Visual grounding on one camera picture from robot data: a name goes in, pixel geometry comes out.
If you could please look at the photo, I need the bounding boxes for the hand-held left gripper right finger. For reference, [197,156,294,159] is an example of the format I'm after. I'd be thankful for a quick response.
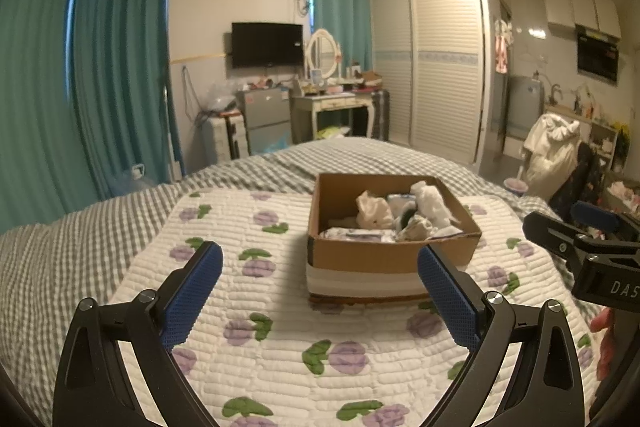
[417,244,586,427]

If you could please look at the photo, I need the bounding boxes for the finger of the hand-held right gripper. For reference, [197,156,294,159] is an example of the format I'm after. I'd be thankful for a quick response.
[522,210,591,268]
[570,201,640,248]

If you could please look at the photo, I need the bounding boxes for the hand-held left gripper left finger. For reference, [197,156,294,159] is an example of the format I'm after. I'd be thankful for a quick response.
[52,241,224,427]

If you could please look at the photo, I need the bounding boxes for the white sock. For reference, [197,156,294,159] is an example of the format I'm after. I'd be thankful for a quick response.
[395,214,443,242]

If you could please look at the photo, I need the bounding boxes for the grey cloth with navy trim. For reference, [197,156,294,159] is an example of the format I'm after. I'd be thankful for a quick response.
[395,204,418,228]

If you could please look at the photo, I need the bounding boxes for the white fuzzy socks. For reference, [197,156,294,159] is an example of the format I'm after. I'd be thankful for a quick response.
[410,181,463,228]

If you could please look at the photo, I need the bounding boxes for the cardboard box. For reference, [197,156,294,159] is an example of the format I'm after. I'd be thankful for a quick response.
[305,172,483,305]

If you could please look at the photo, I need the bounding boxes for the leaf print packet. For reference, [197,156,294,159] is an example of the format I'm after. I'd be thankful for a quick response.
[320,227,396,244]

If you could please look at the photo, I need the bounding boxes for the white cloth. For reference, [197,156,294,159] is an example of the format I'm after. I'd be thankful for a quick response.
[356,191,396,230]

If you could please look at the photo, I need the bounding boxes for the person's right hand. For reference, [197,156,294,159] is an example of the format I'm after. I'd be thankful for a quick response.
[590,307,618,380]

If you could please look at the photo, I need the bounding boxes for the dark floral jacket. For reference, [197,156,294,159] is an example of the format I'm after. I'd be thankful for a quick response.
[550,142,608,223]

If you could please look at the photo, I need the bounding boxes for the wooden shelf unit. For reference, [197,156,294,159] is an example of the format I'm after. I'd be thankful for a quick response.
[545,104,621,172]

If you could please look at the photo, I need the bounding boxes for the white coat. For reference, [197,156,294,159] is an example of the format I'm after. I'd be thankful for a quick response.
[522,113,581,198]

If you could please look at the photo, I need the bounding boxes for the floral quilted mat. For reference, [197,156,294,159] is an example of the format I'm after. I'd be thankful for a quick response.
[107,187,601,427]

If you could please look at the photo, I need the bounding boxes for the grey checked bed cover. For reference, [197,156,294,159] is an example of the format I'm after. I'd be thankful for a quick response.
[0,137,576,427]

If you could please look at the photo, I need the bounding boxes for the grey washing machine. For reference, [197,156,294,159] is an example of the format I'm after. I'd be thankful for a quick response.
[507,74,546,140]

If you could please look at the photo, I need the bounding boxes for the black range hood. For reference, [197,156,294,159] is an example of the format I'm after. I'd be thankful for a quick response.
[576,27,621,82]

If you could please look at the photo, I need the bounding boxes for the white suitcase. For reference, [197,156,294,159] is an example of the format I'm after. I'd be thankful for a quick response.
[207,114,250,165]

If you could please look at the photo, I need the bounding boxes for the hanging pink white clothes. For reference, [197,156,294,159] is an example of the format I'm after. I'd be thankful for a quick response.
[494,19,516,74]

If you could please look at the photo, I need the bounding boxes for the grey mini fridge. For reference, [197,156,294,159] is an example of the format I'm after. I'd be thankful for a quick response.
[236,87,293,155]

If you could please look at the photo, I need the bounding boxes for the white slatted wardrobe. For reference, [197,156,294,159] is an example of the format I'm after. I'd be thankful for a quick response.
[369,0,493,165]

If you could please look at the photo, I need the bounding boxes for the dark suitcase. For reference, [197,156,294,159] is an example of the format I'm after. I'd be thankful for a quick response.
[372,89,391,142]

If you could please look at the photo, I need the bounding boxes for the clear plastic bag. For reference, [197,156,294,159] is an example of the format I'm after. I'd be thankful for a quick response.
[207,81,241,112]

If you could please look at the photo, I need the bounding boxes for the white dressing table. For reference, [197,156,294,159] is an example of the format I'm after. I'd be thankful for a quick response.
[291,89,376,142]

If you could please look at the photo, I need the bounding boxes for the oval white mirror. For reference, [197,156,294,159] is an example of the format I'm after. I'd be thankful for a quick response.
[305,28,343,80]

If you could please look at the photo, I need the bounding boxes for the white wall cabinets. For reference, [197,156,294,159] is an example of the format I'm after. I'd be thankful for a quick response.
[542,0,623,40]

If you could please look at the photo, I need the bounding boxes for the black wall television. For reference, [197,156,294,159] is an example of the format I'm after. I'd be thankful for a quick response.
[231,22,305,68]

